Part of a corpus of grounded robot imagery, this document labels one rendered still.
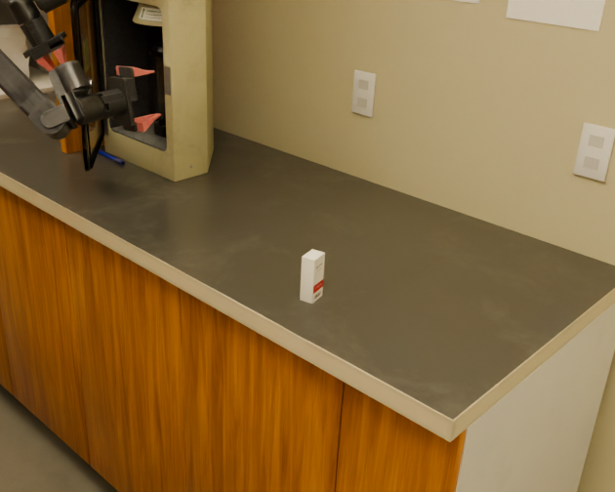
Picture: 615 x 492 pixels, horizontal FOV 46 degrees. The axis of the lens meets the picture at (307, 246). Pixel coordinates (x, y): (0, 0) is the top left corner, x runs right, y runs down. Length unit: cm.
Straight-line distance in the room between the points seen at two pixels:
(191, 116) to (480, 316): 93
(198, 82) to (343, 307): 80
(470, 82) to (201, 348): 87
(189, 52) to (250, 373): 83
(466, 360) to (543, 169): 63
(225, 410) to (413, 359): 50
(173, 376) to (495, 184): 88
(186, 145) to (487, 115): 75
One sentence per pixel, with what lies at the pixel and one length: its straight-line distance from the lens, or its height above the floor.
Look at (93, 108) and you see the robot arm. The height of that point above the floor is 121.
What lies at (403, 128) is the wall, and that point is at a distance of 192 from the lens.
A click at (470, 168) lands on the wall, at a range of 183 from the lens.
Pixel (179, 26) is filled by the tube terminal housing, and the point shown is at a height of 133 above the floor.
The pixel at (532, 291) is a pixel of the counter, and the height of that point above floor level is 94.
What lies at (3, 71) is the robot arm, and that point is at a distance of 166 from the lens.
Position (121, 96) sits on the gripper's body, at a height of 122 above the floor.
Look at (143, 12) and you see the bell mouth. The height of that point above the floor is 134.
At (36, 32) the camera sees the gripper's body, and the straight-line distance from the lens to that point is 188.
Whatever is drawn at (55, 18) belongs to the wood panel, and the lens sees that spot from 210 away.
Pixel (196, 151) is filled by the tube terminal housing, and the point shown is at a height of 101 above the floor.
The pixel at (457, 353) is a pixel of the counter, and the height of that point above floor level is 94.
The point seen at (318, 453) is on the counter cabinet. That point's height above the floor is 69.
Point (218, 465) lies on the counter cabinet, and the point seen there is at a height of 47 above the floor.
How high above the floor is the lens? 162
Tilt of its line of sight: 25 degrees down
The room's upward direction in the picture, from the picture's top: 3 degrees clockwise
